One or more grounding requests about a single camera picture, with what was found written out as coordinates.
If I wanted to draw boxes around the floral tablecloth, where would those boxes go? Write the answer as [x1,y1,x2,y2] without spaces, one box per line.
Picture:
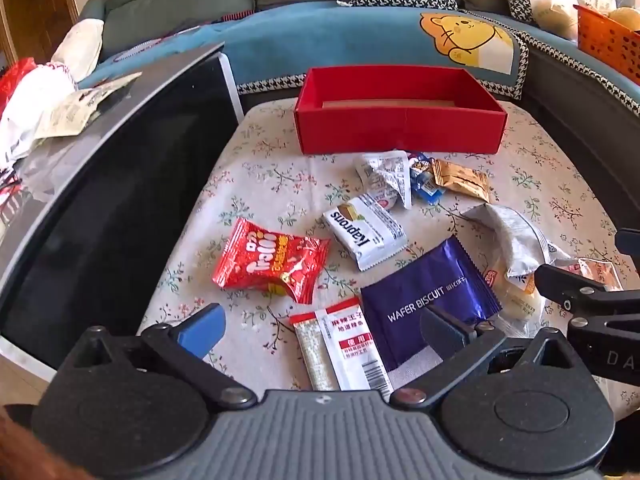
[143,99,639,393]

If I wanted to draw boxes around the steamed cake clear packet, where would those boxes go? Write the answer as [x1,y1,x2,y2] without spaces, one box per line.
[484,256,546,338]

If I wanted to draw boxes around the red Trolli candy bag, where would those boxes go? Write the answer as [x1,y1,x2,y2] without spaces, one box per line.
[212,218,330,304]

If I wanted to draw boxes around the blue snack packet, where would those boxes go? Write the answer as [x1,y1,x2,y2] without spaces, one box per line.
[408,152,446,205]

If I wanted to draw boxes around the purple wafer biscuit packet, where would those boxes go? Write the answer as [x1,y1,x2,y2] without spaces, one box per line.
[361,235,501,372]

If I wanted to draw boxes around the white Kaprons snack packet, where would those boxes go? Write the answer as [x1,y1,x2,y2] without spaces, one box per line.
[322,194,409,272]

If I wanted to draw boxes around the white cloth on sofa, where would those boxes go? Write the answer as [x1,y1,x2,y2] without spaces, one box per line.
[51,18,104,82]

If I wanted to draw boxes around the red cardboard box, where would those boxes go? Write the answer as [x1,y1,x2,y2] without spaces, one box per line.
[294,65,508,155]

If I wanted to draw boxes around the meat floss cake packet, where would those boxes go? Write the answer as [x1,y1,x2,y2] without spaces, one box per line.
[568,258,623,292]

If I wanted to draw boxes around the paper leaflet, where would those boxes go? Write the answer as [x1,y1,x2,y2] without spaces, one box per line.
[35,72,142,140]

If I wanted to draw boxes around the orange plastic basket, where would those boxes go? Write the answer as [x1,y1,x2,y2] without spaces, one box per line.
[576,6,639,84]

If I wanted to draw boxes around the brown biscuit packet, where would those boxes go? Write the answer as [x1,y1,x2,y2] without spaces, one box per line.
[431,158,490,203]

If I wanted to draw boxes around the red white plastic bag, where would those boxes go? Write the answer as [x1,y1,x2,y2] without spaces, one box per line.
[1,62,77,171]

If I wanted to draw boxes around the white silver packet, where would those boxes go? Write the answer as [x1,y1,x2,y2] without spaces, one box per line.
[354,150,412,210]

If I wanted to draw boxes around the white silver snack bag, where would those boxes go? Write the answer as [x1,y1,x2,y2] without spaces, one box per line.
[463,204,572,278]

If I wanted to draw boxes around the blue lion sofa cover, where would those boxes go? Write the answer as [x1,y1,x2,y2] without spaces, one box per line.
[81,2,528,99]

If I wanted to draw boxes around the black side table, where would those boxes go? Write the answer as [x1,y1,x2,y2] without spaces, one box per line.
[1,44,243,382]

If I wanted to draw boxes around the red white spicy strip packet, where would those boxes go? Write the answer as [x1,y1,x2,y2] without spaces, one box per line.
[288,297,393,401]

